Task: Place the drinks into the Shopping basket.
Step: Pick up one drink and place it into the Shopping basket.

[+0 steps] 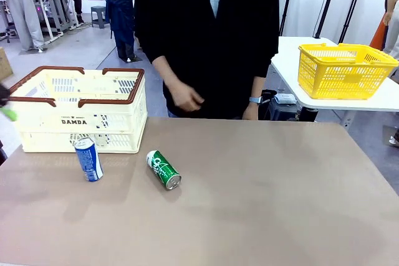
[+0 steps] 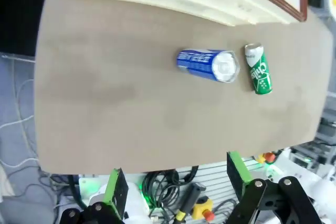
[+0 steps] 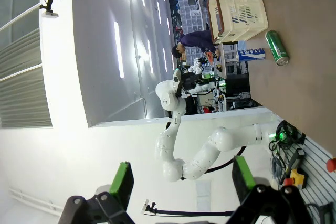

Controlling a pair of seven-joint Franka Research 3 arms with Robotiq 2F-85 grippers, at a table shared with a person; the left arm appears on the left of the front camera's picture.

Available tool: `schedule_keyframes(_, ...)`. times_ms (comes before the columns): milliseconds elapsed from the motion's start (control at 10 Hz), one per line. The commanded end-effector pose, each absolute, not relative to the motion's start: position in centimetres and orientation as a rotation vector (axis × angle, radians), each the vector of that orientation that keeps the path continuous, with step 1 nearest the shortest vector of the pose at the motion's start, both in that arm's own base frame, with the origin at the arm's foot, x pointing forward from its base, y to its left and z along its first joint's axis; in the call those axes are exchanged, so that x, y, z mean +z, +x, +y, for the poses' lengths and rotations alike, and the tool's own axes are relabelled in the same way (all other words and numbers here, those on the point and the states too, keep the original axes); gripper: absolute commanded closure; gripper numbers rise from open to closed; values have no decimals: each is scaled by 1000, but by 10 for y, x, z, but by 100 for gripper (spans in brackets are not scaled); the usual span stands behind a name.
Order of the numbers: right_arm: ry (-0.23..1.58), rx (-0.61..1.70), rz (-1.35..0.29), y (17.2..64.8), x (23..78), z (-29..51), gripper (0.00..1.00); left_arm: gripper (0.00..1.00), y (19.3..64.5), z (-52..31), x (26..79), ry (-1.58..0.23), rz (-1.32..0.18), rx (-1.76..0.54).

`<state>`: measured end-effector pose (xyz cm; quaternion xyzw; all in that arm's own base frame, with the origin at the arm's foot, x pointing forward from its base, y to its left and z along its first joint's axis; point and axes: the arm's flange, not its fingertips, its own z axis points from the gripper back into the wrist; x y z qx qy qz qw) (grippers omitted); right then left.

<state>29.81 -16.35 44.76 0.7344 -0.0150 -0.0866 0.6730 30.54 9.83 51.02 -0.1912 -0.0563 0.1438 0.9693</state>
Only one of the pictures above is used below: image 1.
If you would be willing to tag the blue drink can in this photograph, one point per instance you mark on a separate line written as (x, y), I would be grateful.
(88, 161)

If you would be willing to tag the green drink can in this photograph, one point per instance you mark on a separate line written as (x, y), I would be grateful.
(162, 168)

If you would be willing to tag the person's right forearm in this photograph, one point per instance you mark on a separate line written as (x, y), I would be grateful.
(163, 69)

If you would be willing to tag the person's left forearm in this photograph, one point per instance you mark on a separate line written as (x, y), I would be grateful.
(258, 87)

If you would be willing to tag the yellow plastic shopping basket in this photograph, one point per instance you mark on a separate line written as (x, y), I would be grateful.
(343, 73)

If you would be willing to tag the person's right hand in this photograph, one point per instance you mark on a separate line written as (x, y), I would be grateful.
(185, 97)

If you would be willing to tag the person's left hand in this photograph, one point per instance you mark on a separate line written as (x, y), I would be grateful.
(251, 112)

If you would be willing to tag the cardboard box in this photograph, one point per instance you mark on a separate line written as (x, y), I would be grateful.
(4, 63)

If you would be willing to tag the bystander in grey trousers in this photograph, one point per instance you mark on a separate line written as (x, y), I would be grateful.
(23, 13)

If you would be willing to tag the white grey workbench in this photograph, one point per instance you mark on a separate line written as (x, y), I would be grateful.
(53, 1)

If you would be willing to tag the grey plastic stool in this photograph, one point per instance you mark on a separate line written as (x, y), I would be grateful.
(99, 17)

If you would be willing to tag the bystander with navy apron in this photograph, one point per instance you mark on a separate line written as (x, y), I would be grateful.
(120, 17)

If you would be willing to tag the person in black cardigan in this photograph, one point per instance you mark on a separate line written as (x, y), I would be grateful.
(202, 45)

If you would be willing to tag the light blue wristwatch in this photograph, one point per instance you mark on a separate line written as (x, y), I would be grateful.
(255, 100)

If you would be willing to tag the black stool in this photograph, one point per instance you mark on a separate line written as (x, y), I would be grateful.
(280, 112)

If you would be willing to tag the wet wipes pack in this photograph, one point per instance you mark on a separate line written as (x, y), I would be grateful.
(285, 98)

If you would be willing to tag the white side table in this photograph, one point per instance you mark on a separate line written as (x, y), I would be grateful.
(286, 66)

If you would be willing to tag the black stand pole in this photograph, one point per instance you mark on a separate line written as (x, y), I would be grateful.
(287, 1)

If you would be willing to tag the orange traffic cone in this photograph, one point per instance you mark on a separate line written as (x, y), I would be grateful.
(378, 37)

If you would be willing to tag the bystander in beige trousers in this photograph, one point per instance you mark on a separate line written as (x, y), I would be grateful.
(393, 29)

